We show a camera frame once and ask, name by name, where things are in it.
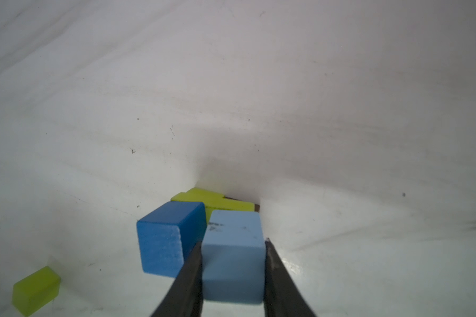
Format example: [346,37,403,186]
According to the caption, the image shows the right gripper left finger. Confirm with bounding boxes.
[151,242,204,317]

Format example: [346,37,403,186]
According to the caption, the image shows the dark brown wood block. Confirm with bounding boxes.
[224,196,260,212]

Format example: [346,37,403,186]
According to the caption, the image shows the lime green long block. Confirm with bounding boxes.
[171,192,256,223]

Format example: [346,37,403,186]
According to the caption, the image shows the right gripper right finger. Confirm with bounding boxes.
[264,240,316,317]

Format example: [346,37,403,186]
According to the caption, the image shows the dark blue cube block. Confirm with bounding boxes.
[136,202,207,277]

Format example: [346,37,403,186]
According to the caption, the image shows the light blue cube block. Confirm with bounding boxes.
[201,210,266,305]

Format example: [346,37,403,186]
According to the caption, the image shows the small lime green block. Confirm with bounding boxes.
[12,266,61,316]

